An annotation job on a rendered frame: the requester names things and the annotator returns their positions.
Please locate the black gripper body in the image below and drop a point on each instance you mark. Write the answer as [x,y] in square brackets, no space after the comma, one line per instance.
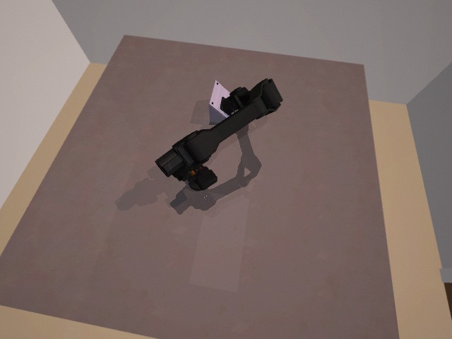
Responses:
[205,177]

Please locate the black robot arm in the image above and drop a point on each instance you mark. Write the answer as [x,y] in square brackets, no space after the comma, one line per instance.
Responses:
[264,98]

